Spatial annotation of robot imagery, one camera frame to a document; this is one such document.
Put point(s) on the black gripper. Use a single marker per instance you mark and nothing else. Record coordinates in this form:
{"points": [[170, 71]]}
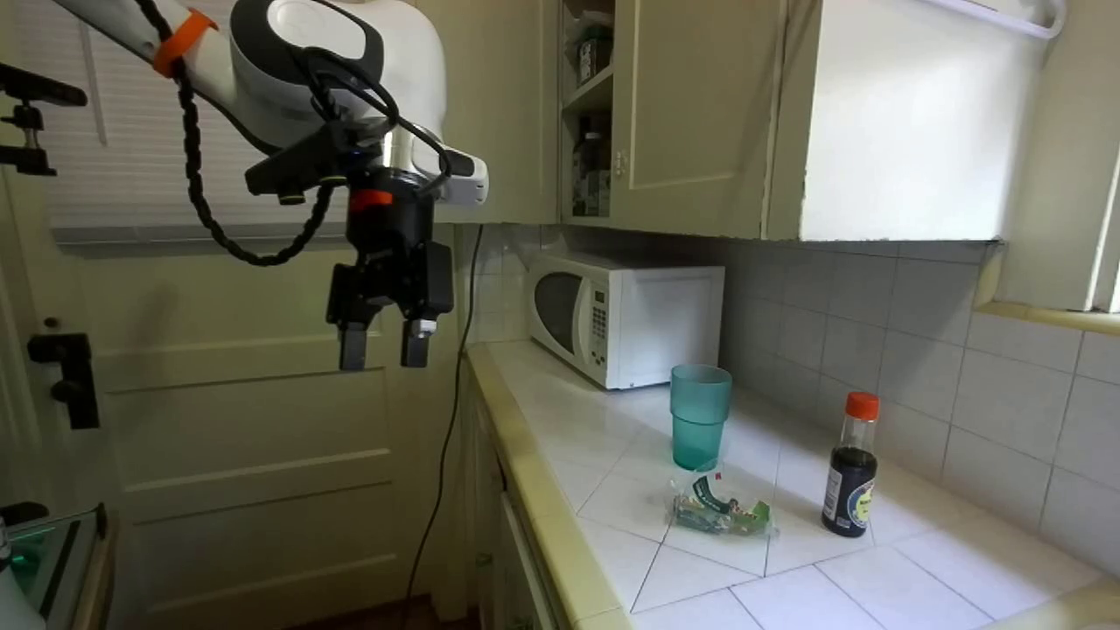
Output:
{"points": [[398, 264]]}

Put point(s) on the teal translucent plastic cup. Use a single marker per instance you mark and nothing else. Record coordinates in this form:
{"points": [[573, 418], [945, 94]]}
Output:
{"points": [[699, 401]]}

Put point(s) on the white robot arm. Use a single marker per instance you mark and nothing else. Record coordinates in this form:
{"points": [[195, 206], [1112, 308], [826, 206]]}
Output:
{"points": [[346, 104]]}

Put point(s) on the cream upper cabinet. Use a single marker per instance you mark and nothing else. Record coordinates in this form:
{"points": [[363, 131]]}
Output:
{"points": [[796, 121]]}

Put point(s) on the cream panelled door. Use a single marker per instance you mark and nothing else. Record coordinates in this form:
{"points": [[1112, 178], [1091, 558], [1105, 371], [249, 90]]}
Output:
{"points": [[247, 478]]}

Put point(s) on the white microwave oven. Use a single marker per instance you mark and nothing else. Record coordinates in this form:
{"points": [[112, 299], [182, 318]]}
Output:
{"points": [[625, 323]]}

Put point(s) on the window with white blinds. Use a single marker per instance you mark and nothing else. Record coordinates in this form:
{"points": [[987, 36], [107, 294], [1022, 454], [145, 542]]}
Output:
{"points": [[119, 164]]}

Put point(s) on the crumpled green plastic wrapper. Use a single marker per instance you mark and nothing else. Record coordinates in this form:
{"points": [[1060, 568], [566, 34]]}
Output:
{"points": [[720, 516]]}

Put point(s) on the dark sauce bottle red cap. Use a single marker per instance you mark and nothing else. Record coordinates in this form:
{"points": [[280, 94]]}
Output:
{"points": [[853, 465]]}

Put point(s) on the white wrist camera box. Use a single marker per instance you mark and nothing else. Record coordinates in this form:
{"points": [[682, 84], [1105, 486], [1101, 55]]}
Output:
{"points": [[465, 178]]}

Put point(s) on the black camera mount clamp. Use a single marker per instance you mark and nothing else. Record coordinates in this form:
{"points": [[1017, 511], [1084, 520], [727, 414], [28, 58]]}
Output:
{"points": [[75, 385]]}

